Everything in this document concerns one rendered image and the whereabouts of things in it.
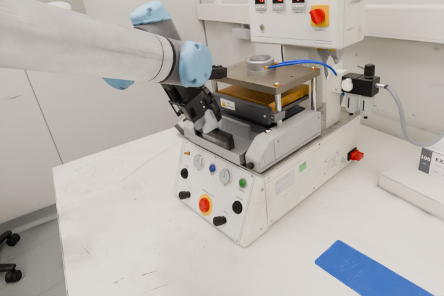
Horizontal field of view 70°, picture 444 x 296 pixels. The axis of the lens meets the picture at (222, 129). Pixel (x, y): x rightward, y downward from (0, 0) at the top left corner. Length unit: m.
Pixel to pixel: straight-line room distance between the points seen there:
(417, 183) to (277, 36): 0.58
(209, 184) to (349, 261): 0.40
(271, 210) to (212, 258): 0.19
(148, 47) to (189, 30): 1.93
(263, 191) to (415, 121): 0.70
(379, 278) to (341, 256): 0.09
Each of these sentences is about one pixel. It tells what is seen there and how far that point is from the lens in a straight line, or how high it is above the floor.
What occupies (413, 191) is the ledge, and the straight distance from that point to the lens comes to 0.99.
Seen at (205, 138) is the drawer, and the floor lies 0.97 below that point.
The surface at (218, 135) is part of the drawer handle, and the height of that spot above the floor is 1.00.
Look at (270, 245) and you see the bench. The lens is 0.85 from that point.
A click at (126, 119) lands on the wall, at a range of 2.36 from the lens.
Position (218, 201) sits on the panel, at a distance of 0.88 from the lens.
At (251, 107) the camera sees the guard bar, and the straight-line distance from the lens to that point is 0.84.
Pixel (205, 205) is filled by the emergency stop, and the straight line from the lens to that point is 0.91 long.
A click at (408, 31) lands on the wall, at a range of 1.19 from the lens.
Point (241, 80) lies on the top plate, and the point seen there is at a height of 1.11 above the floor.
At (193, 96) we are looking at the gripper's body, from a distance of 0.75.
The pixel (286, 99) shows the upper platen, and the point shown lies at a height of 1.05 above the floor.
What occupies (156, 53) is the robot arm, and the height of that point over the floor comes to 1.28.
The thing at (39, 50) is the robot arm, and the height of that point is 1.32.
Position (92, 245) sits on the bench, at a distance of 0.99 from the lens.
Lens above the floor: 1.36
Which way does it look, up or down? 26 degrees down
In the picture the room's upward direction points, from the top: 8 degrees counter-clockwise
